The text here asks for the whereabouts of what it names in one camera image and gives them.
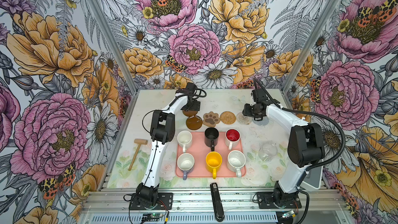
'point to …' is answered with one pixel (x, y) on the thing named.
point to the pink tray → (199, 150)
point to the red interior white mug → (232, 138)
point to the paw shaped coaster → (211, 119)
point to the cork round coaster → (227, 117)
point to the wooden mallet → (139, 141)
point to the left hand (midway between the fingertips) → (190, 110)
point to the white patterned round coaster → (243, 120)
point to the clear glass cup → (267, 151)
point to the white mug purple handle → (185, 162)
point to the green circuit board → (151, 216)
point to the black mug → (211, 135)
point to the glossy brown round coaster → (194, 123)
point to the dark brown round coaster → (190, 113)
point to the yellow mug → (213, 161)
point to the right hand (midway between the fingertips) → (246, 115)
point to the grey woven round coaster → (261, 123)
